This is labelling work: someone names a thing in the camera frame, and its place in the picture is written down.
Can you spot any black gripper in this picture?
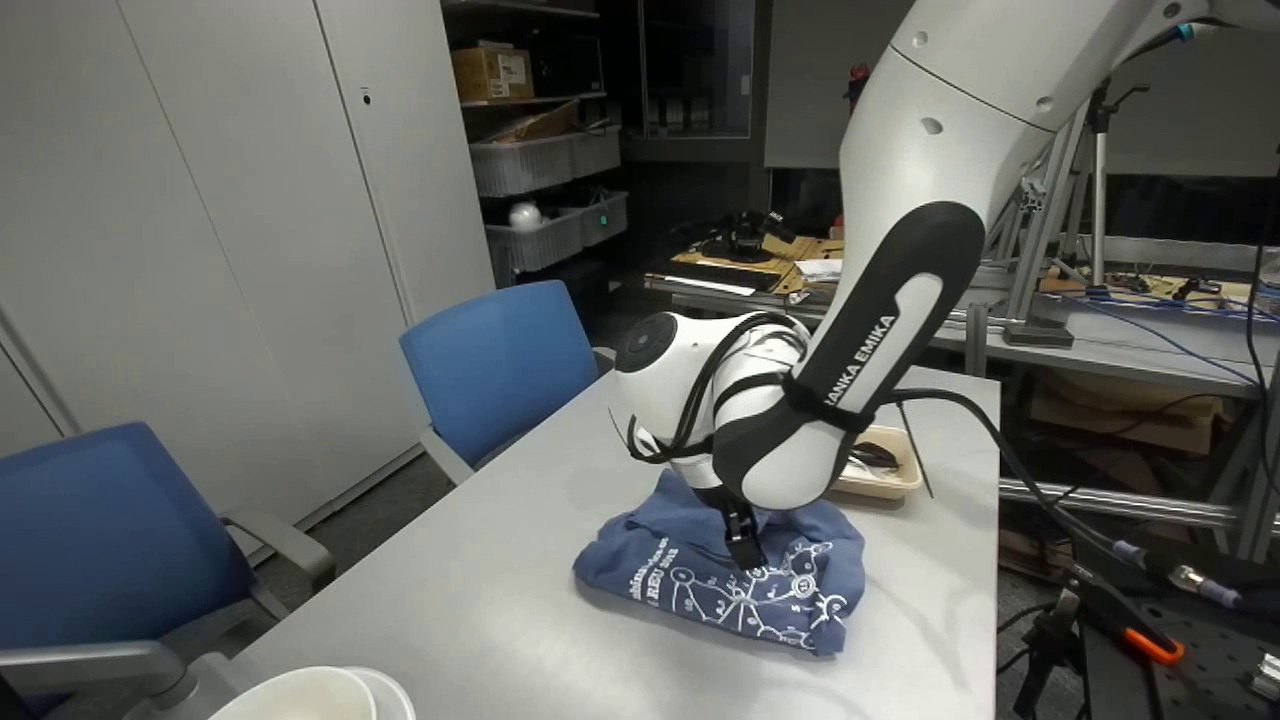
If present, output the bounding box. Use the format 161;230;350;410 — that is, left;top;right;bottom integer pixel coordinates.
717;498;771;572

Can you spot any blue printed t-shirt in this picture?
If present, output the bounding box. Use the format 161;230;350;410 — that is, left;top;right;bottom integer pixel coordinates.
572;463;871;660

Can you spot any beige plastic tray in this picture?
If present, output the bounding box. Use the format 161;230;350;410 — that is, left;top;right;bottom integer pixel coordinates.
829;422;927;507

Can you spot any black utensil pile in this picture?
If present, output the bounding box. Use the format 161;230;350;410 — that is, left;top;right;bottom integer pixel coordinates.
850;440;907;475

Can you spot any blue office chair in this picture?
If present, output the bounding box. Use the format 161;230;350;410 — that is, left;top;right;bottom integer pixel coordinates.
394;275;607;490
0;422;338;720

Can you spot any grey shelf bin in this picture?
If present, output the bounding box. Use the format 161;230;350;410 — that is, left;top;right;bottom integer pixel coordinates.
467;120;626;204
483;192;631;286

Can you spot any white saucer plate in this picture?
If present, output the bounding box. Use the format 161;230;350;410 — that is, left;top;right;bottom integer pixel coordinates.
347;670;418;720

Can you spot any flat cardboard box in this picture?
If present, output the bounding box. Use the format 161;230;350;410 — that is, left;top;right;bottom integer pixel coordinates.
1023;373;1235;463

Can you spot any cluttered workbench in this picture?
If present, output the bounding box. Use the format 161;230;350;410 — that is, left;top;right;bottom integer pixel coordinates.
642;234;1280;403

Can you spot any white bowl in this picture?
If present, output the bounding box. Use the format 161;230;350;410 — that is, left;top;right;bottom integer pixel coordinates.
208;660;388;720

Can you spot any grey metal cabinet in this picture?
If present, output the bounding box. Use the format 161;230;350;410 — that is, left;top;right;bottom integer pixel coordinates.
0;0;499;531

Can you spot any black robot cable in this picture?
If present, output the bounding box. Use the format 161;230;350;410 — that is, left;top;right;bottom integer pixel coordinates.
619;308;1280;617

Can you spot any orange handled clamp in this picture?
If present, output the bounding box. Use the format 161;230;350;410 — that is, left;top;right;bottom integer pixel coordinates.
1057;557;1193;672

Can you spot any aluminium frame stand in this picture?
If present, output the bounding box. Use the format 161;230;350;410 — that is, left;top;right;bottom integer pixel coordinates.
985;105;1111;354

